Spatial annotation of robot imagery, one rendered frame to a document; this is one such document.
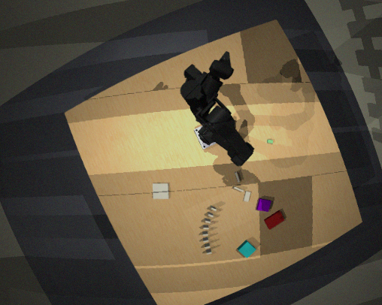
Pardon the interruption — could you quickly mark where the red rectangular block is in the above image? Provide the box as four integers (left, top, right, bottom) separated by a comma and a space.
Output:
264, 210, 284, 229

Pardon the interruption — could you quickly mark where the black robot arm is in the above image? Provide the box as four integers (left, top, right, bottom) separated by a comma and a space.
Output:
180, 64, 255, 166

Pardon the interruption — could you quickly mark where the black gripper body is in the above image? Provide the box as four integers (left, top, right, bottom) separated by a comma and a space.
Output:
201, 60, 234, 97

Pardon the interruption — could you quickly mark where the teal block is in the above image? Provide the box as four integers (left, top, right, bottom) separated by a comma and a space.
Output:
238, 240, 256, 258

